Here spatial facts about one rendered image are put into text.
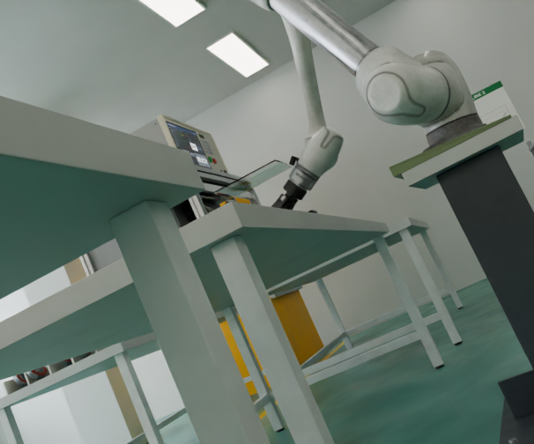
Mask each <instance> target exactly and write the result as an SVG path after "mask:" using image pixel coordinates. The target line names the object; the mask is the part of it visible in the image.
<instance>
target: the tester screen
mask: <svg viewBox="0 0 534 444"><path fill-rule="evenodd" d="M167 126H168V128H169V130H170V132H171V134H172V136H173V139H174V141H175V144H176V146H177V148H178V149H181V150H182V149H184V150H187V151H189V152H190V155H191V158H192V159H197V158H196V155H195V153H197V154H201V155H204V156H205V154H204V153H202V152H198V151H195V150H193V149H192V147H191V145H190V143H192V144H197V145H200V143H199V140H198V138H197V135H196V133H194V132H191V131H188V130H186V129H182V128H180V127H177V126H174V125H173V124H170V123H167ZM200 146H201V145H200ZM201 147H202V146H201ZM205 157H206V156H205ZM194 164H195V165H197V166H200V165H199V163H198V161H197V163H194ZM200 167H206V168H210V167H207V166H200ZM210 169H211V168H210Z"/></svg>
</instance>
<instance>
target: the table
mask: <svg viewBox="0 0 534 444"><path fill-rule="evenodd" d="M215 315H216V317H217V319H218V322H219V324H221V323H222V322H225V321H226V317H225V316H224V314H223V311H219V312H217V313H215ZM159 350H161V349H160V346H159V342H158V340H157V338H156V336H155V334H154V332H153V333H149V334H146V335H143V336H141V337H136V338H132V339H130V340H127V341H124V342H121V343H118V344H113V345H111V346H109V347H108V348H105V349H103V350H101V351H98V352H96V353H94V354H93V355H91V356H90V354H91V353H92V352H88V353H85V354H82V355H79V356H78V357H80V358H81V360H80V361H78V362H76V363H74V364H72V361H71V359H66V360H63V361H60V362H58V363H59V364H60V365H64V366H67V367H65V368H63V369H61V370H59V371H57V372H55V373H53V374H51V375H49V376H47V377H45V376H46V375H47V373H48V371H47V370H48V367H47V366H44V367H40V368H37V369H34V370H32V371H29V372H26V374H28V376H30V377H31V378H33V379H35V380H38V381H36V382H34V383H32V384H30V385H28V384H27V382H26V377H25V376H24V373H22V374H18V375H15V376H12V378H13V380H14V381H15V382H16V383H17V384H18V385H19V386H21V387H23V388H21V389H19V390H17V391H15V392H13V393H11V394H9V395H8V396H5V397H3V398H1V399H0V421H1V424H2V427H3V429H4V433H5V436H6V438H7V440H8V443H9V444H24V441H23V440H22V437H21V434H20V431H19V428H18V425H17V423H16V420H15V418H14V415H13V413H12V410H11V406H13V405H16V404H18V403H23V402H24V401H27V400H30V399H32V398H35V397H37V396H41V395H43V394H46V393H48V392H50V391H53V390H56V389H59V388H61V387H64V386H67V385H69V384H72V383H74V382H76V381H80V380H83V379H85V378H87V377H90V376H93V375H95V374H99V373H101V372H104V371H106V370H108V369H111V368H113V367H116V366H118V367H119V370H120V372H121V375H122V378H123V380H124V383H125V385H126V388H127V390H128V392H129V394H130V398H131V401H132V402H133V405H134V407H135V410H136V412H137V415H138V418H139V420H140V423H141V425H142V427H143V429H144V432H143V433H141V434H140V435H138V436H137V437H136V438H134V439H132V440H130V441H129V442H127V443H125V444H138V443H139V442H141V441H143V440H145V439H146V438H147V440H148V442H149V444H165V443H164V441H163V439H162V437H161V434H160V432H159V430H160V429H161V428H163V427H165V426H167V425H168V424H170V423H171V422H173V421H174V420H176V419H178V418H179V417H180V416H182V415H183V414H185V413H186V412H187V411H186V409H185V407H184V408H182V409H181V410H179V411H177V412H176V413H175V414H173V415H171V416H170V417H168V418H166V419H164V420H163V421H161V422H159V423H158V424H156V422H155V419H154V417H153V415H152V411H151V409H150V406H149V404H148V402H147V400H146V397H145V393H144V391H143V389H142V387H141V384H140V382H139V379H138V377H137V374H136V372H135V369H134V367H133V365H132V363H131V361H132V360H134V359H138V358H141V357H143V356H145V355H148V354H151V353H153V352H156V351H159Z"/></svg>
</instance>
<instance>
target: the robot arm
mask: <svg viewBox="0 0 534 444"><path fill-rule="evenodd" d="M249 1H251V2H253V3H255V4H257V5H259V6H260V7H262V8H264V9H265V10H267V11H276V12H277V13H278V14H280V15H281V18H282V19H283V22H284V25H285V28H286V32H287V35H288V38H289V41H290V44H291V47H292V51H293V58H294V61H295V66H296V70H297V73H298V77H299V80H300V87H301V90H302V94H303V98H304V101H305V105H306V109H307V113H308V125H309V131H308V135H307V136H306V137H305V148H304V149H303V151H302V153H301V155H300V158H299V160H298V162H297V164H296V165H295V167H294V168H293V170H292V172H291V173H290V174H289V177H290V178H291V180H290V179H289V180H288V181H287V182H286V184H285V186H284V187H283V188H284V190H285V191H286V193H285V194H281V195H280V197H279V198H278V200H277V201H276V202H275V203H274V204H273V205H272V206H271V207H275V208H281V209H288V210H292V209H293V207H294V205H295V204H296V203H297V202H298V199H299V200H302V199H303V197H304V196H305V195H306V194H307V190H309V191H310V190H311V189H312V188H313V187H314V186H315V184H316V183H317V181H318V180H319V178H320V177H321V176H322V175H323V174H324V173H325V172H327V171H328V170H330V169H331V168H333V167H334V166H335V165H336V163H337V159H338V154H339V153H340V150H341V148H342V145H343V142H344V138H343V137H342V136H341V135H340V134H339V133H338V132H337V131H336V130H334V129H332V128H330V127H327V126H326V123H325V120H324V115H323V108H322V103H321V98H320V93H319V88H318V83H317V78H316V73H315V64H314V59H313V54H312V48H311V41H312V42H314V44H316V45H317V46H318V47H319V48H321V49H322V50H323V51H324V52H325V53H327V54H328V55H329V56H331V57H332V58H333V59H334V60H335V61H337V62H338V63H339V64H340V65H342V66H343V67H344V68H345V69H346V70H348V71H349V72H350V73H351V74H353V75H354V76H355V77H356V88H357V91H358V93H359V94H360V95H361V97H362V98H363V99H364V100H365V102H366V104H367V107H368V109H369V110H370V111H371V113H372V114H373V115H374V116H375V117H377V118H378V119H380V120H381V121H383V122H386V123H389V124H393V125H402V126H411V125H419V126H420V127H421V128H422V129H423V131H424V133H425V135H426V139H427V142H428V145H429V147H428V148H426V149H425V150H424V151H423V152H425V151H428V150H430V149H432V148H434V147H436V146H438V145H440V144H444V143H446V142H448V141H450V140H452V139H455V138H457V137H460V136H462V135H464V134H466V133H469V132H471V131H473V130H476V129H478V128H481V127H483V126H485V125H486V123H484V124H483V123H482V121H481V119H480V117H479V116H478V112H477V110H476V108H475V104H474V101H473V98H472V97H471V93H470V90H469V88H468V85H467V84H466V82H465V80H464V77H463V75H462V73H461V71H460V70H459V68H458V66H457V65H456V63H455V62H454V61H453V60H452V59H451V58H450V57H449V56H447V55H446V54H444V53H442V52H441V51H436V50H429V51H426V52H423V53H421V54H418V55H416V56H414V57H413V58H412V57H411V56H409V55H407V54H406V53H404V52H403V51H401V50H399V49H398V48H395V47H393V46H389V47H382V48H380V47H378V46H377V45H376V44H374V43H373V42H372V41H371V40H369V39H368V37H366V36H365V35H364V34H362V33H361V32H360V31H358V30H357V29H356V28H354V27H353V26H352V25H350V24H349V23H348V22H347V21H345V20H344V19H343V18H341V17H340V16H339V15H337V14H336V13H335V12H334V11H333V10H332V9H330V8H329V7H328V6H327V5H325V4H324V3H323V2H321V1H320V0H249Z"/></svg>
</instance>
